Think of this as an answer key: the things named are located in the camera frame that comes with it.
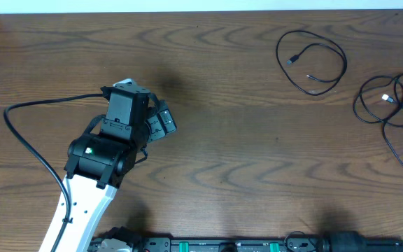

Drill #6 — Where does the left camera black cable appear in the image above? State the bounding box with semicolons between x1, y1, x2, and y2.
3;91;111;252

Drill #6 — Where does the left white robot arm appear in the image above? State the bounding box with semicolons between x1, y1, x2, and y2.
40;79;176;251

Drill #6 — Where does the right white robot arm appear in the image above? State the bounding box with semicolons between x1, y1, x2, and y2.
318;231;367;252

